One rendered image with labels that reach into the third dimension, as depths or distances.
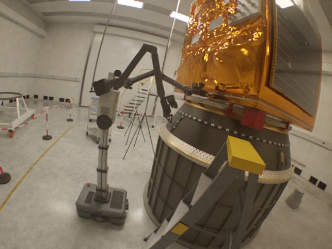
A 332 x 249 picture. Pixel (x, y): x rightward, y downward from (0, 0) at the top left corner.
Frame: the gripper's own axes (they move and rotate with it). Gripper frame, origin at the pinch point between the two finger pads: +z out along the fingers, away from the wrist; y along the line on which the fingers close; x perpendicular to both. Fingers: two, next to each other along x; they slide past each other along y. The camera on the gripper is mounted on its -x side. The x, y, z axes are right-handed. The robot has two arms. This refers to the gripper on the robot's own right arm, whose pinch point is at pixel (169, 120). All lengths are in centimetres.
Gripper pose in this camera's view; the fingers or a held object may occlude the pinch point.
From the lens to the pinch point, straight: 127.5
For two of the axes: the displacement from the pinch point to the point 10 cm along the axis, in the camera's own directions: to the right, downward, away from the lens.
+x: -9.4, 3.3, -0.7
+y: -1.6, -2.4, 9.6
